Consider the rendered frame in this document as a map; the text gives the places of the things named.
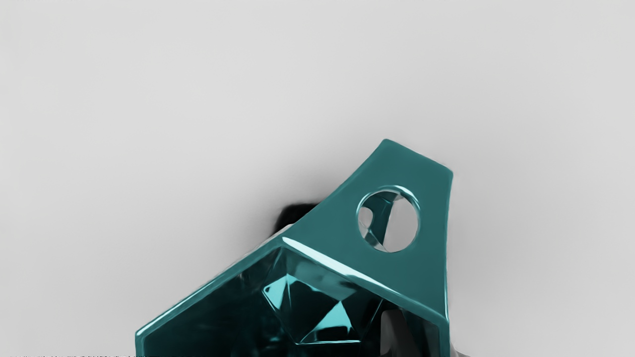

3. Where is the teal faceted mug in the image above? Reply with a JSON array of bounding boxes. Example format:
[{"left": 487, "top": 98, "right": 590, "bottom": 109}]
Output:
[{"left": 135, "top": 138, "right": 454, "bottom": 357}]

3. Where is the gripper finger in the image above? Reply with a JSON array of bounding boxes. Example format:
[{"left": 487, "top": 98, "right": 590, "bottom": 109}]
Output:
[{"left": 379, "top": 307, "right": 423, "bottom": 357}]

